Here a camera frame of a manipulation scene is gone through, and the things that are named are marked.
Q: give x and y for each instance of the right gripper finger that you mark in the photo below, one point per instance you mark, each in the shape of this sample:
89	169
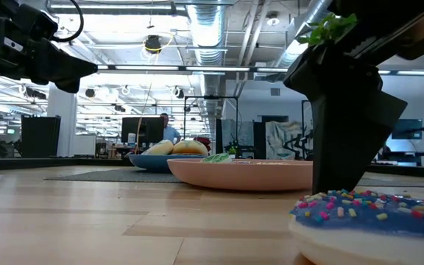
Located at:
352	121
307	77

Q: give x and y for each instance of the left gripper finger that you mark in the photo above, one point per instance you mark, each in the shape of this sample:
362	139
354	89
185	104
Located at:
87	72
53	60

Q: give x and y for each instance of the small dark blue sprinkled donut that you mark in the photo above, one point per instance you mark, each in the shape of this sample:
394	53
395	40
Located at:
374	221

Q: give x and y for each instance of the small green donut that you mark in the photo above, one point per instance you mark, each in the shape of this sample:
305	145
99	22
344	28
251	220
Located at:
216	158

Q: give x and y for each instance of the large mint green donut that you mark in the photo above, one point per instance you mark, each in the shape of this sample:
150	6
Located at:
190	148

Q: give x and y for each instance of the green leafy plant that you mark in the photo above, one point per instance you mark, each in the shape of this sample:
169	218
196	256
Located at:
329	29

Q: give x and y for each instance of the white column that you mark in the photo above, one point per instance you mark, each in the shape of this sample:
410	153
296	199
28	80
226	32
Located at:
62	121

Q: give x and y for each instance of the monitor with blue screen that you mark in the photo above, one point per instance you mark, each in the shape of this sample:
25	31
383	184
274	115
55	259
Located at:
412	129

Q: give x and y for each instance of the white cloth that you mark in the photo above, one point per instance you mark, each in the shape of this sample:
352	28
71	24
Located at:
282	138

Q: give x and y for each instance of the black ceiling dome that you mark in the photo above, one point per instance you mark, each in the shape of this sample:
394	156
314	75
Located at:
153	43

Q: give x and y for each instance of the black background robot stand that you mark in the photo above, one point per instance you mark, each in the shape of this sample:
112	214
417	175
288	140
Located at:
423	152

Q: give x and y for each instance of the black computer monitor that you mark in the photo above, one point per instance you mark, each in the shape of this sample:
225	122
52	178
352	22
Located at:
144	129

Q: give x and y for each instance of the person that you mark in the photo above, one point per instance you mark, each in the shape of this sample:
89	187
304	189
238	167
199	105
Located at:
169	132

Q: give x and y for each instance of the small background potted plant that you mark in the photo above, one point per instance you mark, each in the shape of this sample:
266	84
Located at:
232	151

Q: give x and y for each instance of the grey woven placemat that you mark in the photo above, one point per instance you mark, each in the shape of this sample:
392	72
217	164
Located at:
116	176

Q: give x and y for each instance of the blue plate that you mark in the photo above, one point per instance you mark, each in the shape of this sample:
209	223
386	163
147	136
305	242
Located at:
149	162

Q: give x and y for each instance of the pink plate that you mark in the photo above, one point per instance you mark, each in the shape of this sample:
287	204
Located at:
241	174

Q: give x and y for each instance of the red chair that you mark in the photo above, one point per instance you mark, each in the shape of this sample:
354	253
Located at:
202	141

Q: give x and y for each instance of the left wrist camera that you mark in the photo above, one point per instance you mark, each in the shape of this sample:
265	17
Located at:
13	44

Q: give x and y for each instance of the black background rig frame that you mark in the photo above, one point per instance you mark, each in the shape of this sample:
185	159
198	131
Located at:
212	97

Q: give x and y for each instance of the silver ceiling duct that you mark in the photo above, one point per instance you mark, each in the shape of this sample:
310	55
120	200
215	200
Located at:
206	33

